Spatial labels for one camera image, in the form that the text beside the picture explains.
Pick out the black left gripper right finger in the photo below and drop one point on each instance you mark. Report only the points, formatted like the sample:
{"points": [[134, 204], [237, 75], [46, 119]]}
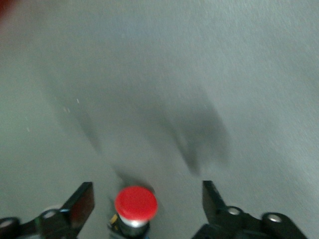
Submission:
{"points": [[214, 211]]}

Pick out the dark grey table cloth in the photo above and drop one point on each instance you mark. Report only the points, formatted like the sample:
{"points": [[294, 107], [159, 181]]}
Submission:
{"points": [[174, 62]]}

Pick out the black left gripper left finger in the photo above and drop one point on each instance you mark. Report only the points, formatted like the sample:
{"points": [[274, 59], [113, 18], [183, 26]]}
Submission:
{"points": [[79, 209]]}

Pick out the red plastic tray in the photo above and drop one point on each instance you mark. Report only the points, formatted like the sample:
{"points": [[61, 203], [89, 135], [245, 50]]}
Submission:
{"points": [[5, 6]]}

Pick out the red push button switch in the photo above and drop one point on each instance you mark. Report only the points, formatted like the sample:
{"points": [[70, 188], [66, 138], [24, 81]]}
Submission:
{"points": [[135, 203]]}

